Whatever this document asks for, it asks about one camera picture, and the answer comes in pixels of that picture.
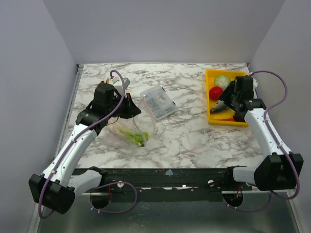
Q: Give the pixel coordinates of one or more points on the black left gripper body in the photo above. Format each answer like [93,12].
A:
[120,111]

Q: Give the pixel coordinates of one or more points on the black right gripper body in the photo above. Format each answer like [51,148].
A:
[231,93]

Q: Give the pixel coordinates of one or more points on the clear zip top bag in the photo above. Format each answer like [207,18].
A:
[145,122]

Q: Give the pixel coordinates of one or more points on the pale green celery stalk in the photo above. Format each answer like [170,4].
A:
[133,137]

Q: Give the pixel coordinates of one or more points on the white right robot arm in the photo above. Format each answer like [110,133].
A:
[280,167]

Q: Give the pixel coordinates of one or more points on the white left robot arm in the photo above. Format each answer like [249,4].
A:
[56,188]

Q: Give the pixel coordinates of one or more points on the red tomato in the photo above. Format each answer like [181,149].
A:
[214,93]

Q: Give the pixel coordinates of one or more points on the green cabbage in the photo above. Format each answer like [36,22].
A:
[222,81]

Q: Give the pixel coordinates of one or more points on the orange carrot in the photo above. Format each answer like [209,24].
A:
[226,119]

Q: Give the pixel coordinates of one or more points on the dark red beet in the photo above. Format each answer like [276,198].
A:
[238,118]

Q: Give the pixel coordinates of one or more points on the yellow plastic bin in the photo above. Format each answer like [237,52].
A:
[228,113]

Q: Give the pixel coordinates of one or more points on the clear plastic screw box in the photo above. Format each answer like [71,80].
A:
[159,102]

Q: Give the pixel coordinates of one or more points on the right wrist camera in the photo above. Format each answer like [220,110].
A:
[255,82]

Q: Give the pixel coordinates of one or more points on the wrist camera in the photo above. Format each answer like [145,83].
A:
[255,82]
[117,83]

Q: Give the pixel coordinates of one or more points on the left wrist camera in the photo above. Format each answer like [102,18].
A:
[117,83]

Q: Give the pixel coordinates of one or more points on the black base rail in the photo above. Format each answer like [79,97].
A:
[166,185]

